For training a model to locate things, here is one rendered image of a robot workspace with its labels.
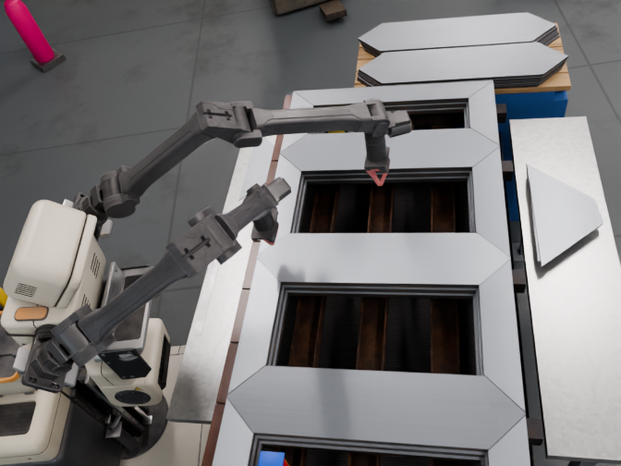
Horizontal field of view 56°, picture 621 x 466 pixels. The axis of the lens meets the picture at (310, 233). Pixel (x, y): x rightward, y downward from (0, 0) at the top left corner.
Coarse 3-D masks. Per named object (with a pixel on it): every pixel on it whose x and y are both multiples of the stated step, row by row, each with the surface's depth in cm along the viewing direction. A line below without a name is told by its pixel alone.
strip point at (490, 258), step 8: (480, 240) 169; (480, 248) 167; (488, 248) 167; (496, 248) 166; (480, 256) 165; (488, 256) 165; (496, 256) 164; (504, 256) 164; (480, 264) 164; (488, 264) 163; (496, 264) 163; (480, 272) 162; (488, 272) 162; (480, 280) 161
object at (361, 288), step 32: (288, 288) 173; (320, 288) 171; (352, 288) 169; (384, 288) 166; (416, 288) 165; (448, 288) 163; (480, 320) 155; (480, 352) 150; (256, 448) 145; (320, 448) 144; (352, 448) 142; (384, 448) 140; (416, 448) 138; (448, 448) 137
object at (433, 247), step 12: (420, 240) 172; (432, 240) 171; (444, 240) 171; (420, 252) 170; (432, 252) 169; (444, 252) 168; (420, 264) 167; (432, 264) 166; (444, 264) 166; (420, 276) 165; (432, 276) 164; (444, 276) 163
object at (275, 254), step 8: (280, 240) 181; (272, 248) 180; (280, 248) 179; (272, 256) 178; (280, 256) 177; (264, 264) 176; (272, 264) 176; (280, 264) 175; (272, 272) 174; (280, 272) 174; (280, 280) 172
